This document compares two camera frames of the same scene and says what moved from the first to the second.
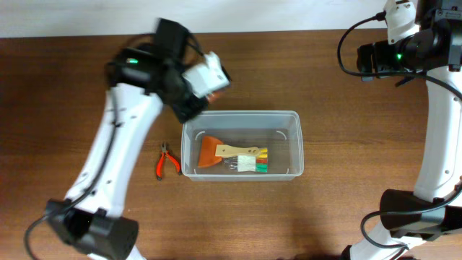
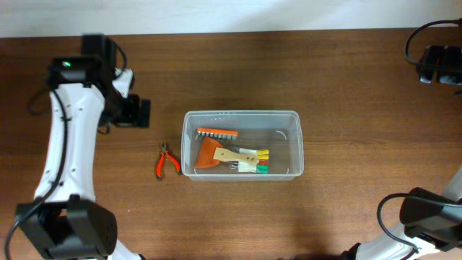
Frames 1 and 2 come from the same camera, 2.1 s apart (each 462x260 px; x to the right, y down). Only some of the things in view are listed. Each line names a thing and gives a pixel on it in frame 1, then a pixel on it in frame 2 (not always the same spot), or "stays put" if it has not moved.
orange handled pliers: [160, 162] stays put
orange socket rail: [212, 97] -> [217, 133]
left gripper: [186, 113] -> [133, 119]
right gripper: [378, 51] -> [447, 56]
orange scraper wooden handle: [231, 152] -> [210, 154]
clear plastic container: [242, 146] stays put
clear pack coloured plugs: [244, 163] stays put
